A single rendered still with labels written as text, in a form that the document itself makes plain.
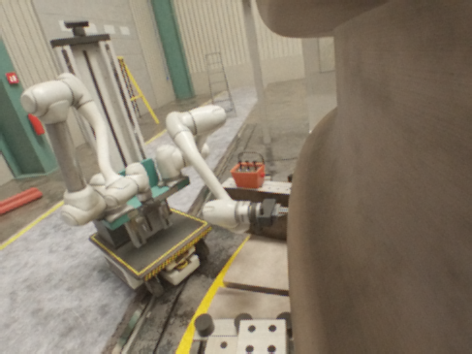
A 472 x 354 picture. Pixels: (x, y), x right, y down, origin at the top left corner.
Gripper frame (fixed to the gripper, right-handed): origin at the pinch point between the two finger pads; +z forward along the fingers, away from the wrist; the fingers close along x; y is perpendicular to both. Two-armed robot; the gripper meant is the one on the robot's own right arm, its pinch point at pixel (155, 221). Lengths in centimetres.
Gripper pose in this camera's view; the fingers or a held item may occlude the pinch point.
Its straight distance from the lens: 168.9
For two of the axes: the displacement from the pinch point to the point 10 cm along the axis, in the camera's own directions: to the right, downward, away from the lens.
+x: -6.1, 4.3, -6.6
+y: -7.7, -1.5, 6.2
